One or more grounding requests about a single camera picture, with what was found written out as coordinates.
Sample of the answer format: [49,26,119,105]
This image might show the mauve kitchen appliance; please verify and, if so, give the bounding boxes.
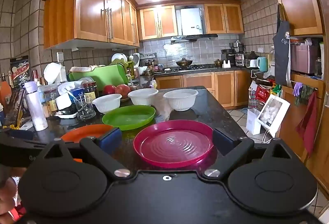
[290,42,320,74]

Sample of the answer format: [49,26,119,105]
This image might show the steel stock pot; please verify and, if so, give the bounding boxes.
[232,40,244,53]

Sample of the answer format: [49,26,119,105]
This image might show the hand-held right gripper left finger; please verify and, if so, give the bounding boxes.
[38,127,134,183]

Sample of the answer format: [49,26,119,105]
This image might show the glass jar yellow label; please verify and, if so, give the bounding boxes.
[38,84,59,112]

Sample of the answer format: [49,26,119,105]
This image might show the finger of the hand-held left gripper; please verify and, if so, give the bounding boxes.
[0,136,83,152]
[0,128,35,140]

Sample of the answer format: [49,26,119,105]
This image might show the long wooden wall cabinet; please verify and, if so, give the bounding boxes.
[43,0,140,49]

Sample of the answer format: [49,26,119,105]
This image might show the dark sauce jar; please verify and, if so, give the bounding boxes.
[83,82,98,105]

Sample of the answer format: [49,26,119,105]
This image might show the teal mug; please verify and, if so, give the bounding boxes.
[257,57,268,72]

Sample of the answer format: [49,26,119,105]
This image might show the lilac water bottle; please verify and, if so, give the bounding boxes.
[24,81,49,132]

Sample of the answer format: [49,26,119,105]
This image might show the dark printed food bag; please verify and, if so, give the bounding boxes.
[10,56,31,89]

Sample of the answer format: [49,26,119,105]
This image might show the dish drying rack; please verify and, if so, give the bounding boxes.
[111,53,134,80]

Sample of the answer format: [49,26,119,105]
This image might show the wooden base cabinets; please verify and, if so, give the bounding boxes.
[155,70,252,109]

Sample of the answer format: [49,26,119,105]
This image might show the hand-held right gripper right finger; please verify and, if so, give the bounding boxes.
[202,128,299,180]

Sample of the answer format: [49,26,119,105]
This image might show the orange carton box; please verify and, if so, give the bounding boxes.
[0,80,12,106]

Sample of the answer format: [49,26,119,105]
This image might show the white ribbed plastic bowl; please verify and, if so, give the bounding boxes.
[128,88,159,106]
[92,94,122,114]
[163,89,199,111]

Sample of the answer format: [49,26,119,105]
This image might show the green plastic plate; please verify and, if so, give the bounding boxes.
[102,105,156,131]

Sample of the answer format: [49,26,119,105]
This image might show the row of spice bottles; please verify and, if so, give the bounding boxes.
[144,59,163,72]

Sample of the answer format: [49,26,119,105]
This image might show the white cloth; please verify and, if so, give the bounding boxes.
[70,65,106,73]

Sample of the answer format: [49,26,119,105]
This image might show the clear glass cup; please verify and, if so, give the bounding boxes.
[74,95,96,121]

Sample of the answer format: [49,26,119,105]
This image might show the red shopping bag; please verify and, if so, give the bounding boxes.
[254,85,273,104]

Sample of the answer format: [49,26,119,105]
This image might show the range hood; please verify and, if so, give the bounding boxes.
[170,34,218,43]

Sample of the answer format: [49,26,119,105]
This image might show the gas stove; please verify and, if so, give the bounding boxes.
[189,64,218,70]

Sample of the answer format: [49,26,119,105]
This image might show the purple rubber glove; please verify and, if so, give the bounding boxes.
[294,82,304,97]

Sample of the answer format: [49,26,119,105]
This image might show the black wok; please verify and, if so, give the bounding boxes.
[176,58,194,68]

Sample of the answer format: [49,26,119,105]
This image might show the white water heater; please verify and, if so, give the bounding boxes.
[180,8,203,35]

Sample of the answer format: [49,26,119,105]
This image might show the person's left hand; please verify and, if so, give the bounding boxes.
[0,176,20,215]

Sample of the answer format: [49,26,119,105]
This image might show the blue tissue pack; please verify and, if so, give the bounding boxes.
[69,87,85,101]

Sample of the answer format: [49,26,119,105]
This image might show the pink plastic plate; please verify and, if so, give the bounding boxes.
[133,120,214,168]

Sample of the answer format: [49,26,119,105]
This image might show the dark apron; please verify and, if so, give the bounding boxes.
[273,3,292,87]

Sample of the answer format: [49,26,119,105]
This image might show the orange plastic plate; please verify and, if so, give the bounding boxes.
[61,124,114,143]

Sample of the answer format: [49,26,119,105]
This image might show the green patterned cloth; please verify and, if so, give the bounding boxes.
[295,84,314,106]

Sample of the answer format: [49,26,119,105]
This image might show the white ceramic dish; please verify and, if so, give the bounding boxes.
[58,80,84,94]

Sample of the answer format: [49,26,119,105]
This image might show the red cloth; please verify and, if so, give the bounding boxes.
[295,91,318,157]

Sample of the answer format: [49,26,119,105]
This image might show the black kitchen appliance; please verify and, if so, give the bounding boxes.
[221,49,236,65]

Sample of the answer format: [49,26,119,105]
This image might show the red streaked apple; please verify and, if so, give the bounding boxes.
[115,84,131,99]

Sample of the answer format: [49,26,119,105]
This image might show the patterned gift bag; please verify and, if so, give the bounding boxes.
[248,81,259,109]

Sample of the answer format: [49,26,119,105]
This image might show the white paper bag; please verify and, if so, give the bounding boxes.
[245,108,263,135]

